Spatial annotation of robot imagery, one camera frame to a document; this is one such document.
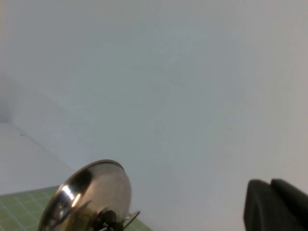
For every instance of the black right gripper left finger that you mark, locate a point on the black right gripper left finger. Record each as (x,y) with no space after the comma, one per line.
(262,211)

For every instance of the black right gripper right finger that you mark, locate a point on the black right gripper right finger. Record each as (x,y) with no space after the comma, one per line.
(293,197)

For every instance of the stainless steel pot lid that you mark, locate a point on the stainless steel pot lid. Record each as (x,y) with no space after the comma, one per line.
(101,187)

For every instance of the green grid table mat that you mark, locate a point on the green grid table mat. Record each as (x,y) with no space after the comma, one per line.
(19,207)

